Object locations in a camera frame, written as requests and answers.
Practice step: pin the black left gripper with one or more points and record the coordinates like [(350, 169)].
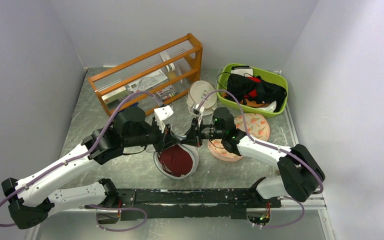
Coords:
[(165, 140)]

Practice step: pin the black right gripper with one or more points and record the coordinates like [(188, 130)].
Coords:
[(194, 135)]

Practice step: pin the white mesh laundry bag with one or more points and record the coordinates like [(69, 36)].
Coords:
[(193, 151)]

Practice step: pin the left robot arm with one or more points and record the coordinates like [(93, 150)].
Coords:
[(34, 198)]

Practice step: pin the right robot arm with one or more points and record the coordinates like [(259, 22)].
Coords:
[(300, 176)]

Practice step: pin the cream round laundry bag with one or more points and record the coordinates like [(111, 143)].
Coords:
[(197, 92)]

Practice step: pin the colourful marker pack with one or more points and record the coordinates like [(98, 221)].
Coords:
[(167, 92)]

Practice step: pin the orange wooden rack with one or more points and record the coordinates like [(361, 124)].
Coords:
[(186, 54)]

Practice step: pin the clear plastic package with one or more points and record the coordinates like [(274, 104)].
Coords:
[(147, 82)]

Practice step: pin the green box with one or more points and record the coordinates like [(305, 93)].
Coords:
[(115, 95)]

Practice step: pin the white clip on rack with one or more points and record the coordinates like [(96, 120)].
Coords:
[(170, 67)]

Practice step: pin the white folded garment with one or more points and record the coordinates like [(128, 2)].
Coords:
[(242, 70)]

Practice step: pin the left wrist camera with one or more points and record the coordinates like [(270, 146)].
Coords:
[(164, 116)]

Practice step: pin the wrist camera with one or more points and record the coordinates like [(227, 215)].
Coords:
[(164, 116), (197, 110)]

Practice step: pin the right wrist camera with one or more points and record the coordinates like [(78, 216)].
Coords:
[(197, 110)]

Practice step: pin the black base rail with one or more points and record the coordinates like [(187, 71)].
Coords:
[(234, 203)]

